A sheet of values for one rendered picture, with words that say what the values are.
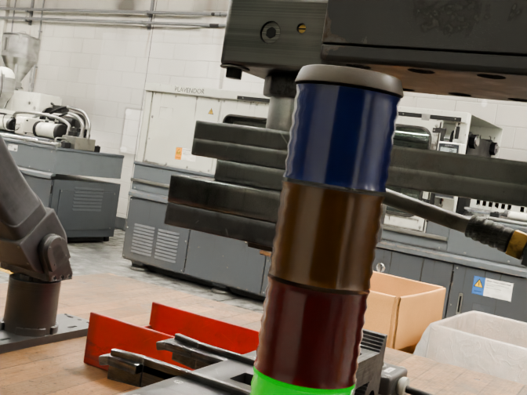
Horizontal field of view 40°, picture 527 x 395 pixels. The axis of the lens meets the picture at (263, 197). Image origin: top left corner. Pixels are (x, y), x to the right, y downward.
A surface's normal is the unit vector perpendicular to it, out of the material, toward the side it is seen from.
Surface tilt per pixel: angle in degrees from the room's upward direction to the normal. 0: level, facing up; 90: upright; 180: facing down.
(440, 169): 90
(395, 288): 93
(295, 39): 90
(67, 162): 90
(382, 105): 76
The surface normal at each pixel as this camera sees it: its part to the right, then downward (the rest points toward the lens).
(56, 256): 0.88, 0.16
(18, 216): 0.79, 0.02
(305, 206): -0.55, 0.21
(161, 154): -0.53, -0.04
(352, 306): 0.58, -0.11
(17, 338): 0.15, -0.99
